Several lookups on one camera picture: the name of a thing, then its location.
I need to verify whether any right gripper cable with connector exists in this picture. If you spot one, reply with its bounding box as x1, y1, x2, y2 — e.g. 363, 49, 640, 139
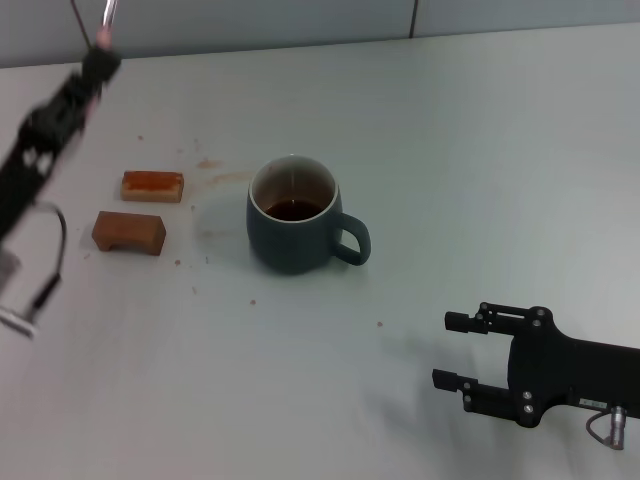
585, 405, 629, 447

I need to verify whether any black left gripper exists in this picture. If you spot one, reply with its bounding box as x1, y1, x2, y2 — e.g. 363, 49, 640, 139
0, 45, 121, 241

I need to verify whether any left gripper cable with connector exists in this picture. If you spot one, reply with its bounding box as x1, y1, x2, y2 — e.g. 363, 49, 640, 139
0, 199, 69, 340

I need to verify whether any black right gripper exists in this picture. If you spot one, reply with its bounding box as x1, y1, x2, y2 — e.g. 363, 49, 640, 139
432, 301, 640, 429

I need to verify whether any gripper cable with connector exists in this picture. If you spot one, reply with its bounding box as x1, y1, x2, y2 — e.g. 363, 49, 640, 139
585, 405, 629, 447
0, 199, 69, 340

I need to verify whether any dark brown coffee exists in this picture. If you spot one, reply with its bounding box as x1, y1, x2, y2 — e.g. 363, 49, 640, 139
263, 198, 326, 222

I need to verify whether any grey ceramic cup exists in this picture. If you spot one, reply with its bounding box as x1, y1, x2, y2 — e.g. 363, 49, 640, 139
245, 154, 372, 275

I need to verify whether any pink handled metal spoon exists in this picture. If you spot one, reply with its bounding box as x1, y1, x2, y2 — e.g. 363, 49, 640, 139
97, 0, 119, 47

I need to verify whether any brown notched wooden block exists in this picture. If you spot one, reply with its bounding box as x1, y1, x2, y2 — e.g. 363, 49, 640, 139
91, 210, 167, 257

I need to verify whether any light stained wooden block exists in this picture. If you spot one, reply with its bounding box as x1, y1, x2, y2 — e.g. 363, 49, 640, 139
120, 170, 185, 204

